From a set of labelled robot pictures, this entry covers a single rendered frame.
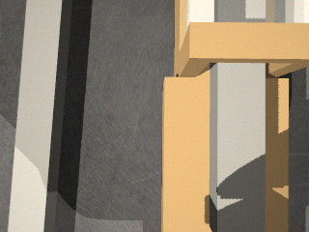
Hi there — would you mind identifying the light grey square stick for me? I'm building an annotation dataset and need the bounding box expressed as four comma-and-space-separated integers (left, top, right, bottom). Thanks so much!
210, 63, 266, 232

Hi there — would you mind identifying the long white square stick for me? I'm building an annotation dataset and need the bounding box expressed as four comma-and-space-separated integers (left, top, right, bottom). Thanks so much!
8, 0, 72, 232

